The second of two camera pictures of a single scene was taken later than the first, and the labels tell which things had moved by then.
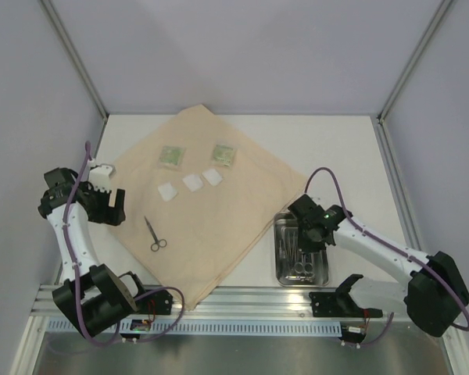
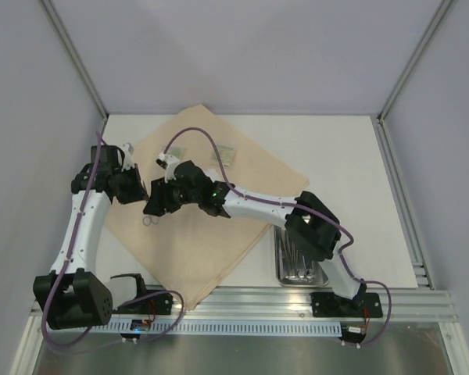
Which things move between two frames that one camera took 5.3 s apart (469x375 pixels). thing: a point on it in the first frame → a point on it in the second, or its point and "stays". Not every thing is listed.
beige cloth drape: [201, 198] stays
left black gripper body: [98, 210] → [130, 187]
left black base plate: [158, 303] stays
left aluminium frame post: [78, 62] stays
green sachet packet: [223, 155] stays
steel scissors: [161, 243] → [147, 220]
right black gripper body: [304, 225] → [164, 194]
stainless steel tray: [294, 267] stays
